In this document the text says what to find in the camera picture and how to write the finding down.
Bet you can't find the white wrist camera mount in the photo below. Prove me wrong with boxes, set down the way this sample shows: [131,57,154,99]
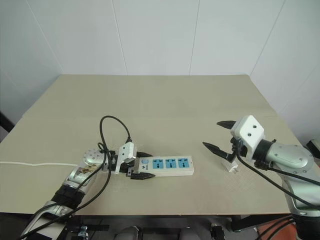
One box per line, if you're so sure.
[114,141,136,175]
[230,115,266,161]

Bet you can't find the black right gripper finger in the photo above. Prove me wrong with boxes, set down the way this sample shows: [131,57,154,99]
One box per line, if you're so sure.
[202,141,231,161]
[216,120,237,131]

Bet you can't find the dark box with white top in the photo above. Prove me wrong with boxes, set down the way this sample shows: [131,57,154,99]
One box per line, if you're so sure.
[306,138,320,154]

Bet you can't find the white charger plug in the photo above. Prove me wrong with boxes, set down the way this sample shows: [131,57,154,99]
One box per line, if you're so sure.
[221,159,240,174]

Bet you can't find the white power strip blue sockets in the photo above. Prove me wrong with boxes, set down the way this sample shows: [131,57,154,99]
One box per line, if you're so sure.
[133,155,195,178]

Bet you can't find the white power strip cord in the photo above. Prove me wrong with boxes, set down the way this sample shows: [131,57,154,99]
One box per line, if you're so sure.
[0,160,79,168]

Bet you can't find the black object beside table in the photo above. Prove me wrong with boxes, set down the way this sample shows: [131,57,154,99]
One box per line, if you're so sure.
[0,111,15,137]

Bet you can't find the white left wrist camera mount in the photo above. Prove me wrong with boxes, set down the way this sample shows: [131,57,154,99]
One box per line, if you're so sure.
[114,141,136,175]

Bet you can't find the black table frame leg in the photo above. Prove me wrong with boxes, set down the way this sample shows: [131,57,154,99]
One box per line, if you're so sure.
[229,213,294,232]

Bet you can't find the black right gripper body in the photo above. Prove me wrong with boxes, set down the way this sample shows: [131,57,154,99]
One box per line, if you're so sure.
[226,137,248,162]

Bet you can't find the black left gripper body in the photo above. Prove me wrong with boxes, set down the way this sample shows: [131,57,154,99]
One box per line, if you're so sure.
[119,159,136,176]

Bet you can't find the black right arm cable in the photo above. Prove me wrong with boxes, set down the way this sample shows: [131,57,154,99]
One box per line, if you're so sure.
[234,146,320,210]

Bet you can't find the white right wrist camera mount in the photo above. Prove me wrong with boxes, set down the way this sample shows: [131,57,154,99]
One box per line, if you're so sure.
[230,115,266,161]

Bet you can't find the metal clamp bracket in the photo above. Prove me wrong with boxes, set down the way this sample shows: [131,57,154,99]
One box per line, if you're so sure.
[76,225,89,240]

